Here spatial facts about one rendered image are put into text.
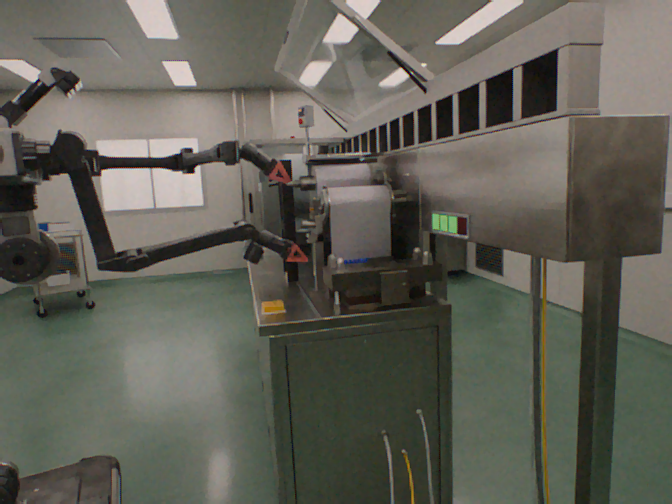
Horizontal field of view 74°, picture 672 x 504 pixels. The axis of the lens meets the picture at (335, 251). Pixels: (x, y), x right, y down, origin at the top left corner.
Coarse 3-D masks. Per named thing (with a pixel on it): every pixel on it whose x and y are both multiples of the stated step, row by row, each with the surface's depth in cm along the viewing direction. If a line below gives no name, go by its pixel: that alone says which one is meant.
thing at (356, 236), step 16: (336, 224) 167; (352, 224) 168; (368, 224) 169; (384, 224) 171; (336, 240) 168; (352, 240) 169; (368, 240) 170; (384, 240) 172; (336, 256) 168; (352, 256) 170; (368, 256) 171
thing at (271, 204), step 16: (272, 144) 258; (288, 144) 260; (304, 144) 262; (320, 144) 264; (336, 144) 266; (272, 192) 262; (304, 192) 266; (272, 208) 263; (304, 208) 267; (272, 224) 265; (304, 240) 270; (272, 256) 267
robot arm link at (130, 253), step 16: (64, 144) 123; (80, 144) 124; (80, 160) 126; (80, 176) 129; (80, 192) 130; (96, 192) 134; (80, 208) 132; (96, 208) 133; (96, 224) 135; (96, 240) 136; (96, 256) 137; (112, 256) 138; (128, 256) 140
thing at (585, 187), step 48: (480, 144) 120; (528, 144) 101; (576, 144) 89; (624, 144) 92; (432, 192) 152; (480, 192) 122; (528, 192) 102; (576, 192) 91; (624, 192) 93; (480, 240) 124; (528, 240) 104; (576, 240) 93; (624, 240) 95
